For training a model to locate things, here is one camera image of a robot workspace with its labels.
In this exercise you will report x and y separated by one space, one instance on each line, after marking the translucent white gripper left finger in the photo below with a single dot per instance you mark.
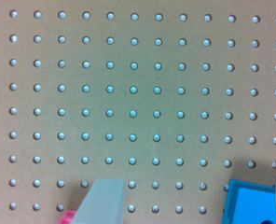
103 204

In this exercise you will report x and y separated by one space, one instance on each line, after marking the blue cube block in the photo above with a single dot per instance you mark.
249 203

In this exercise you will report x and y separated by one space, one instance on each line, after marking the pink block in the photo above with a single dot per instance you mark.
67 217

